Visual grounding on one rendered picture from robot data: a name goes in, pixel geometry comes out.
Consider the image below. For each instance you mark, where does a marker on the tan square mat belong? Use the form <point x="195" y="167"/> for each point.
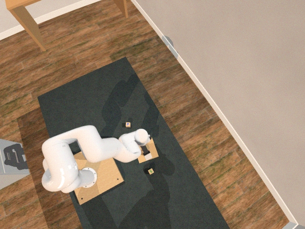
<point x="151" y="147"/>

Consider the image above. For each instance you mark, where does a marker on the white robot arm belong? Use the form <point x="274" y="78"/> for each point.
<point x="63" y="169"/>

